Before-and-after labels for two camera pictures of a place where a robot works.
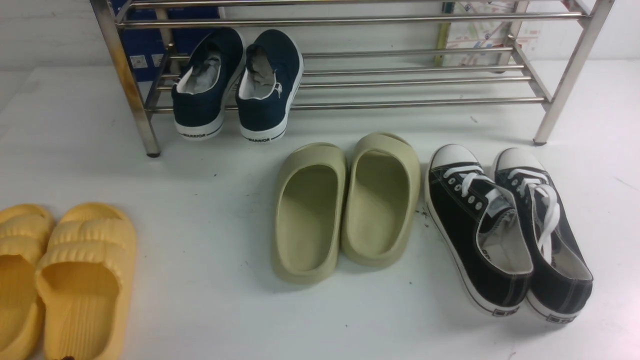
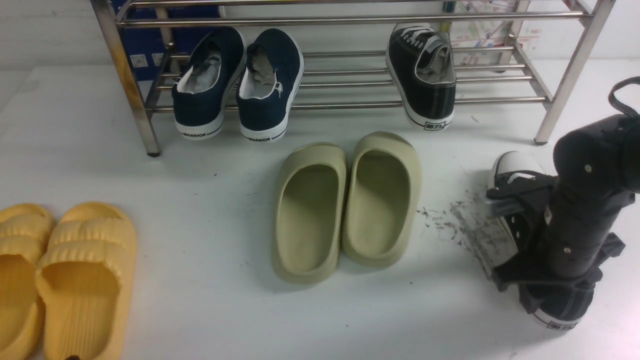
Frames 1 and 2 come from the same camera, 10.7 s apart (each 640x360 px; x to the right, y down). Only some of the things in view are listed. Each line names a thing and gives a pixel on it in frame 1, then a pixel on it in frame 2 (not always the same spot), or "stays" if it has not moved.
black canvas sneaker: [482, 227] → [420, 60]
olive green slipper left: [310, 197] stays
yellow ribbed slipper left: [26, 231] stays
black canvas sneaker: [561, 283] stays
